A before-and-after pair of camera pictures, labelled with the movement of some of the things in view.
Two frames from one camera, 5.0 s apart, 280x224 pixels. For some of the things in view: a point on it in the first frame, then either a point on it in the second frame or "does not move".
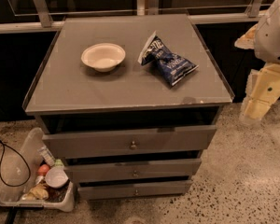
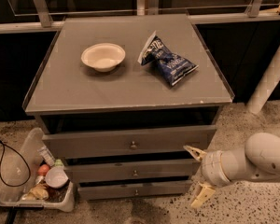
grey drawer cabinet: [129, 104] does not move
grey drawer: [133, 168] does not move
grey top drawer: [68, 146] does not move
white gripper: [273, 37] → [211, 167]
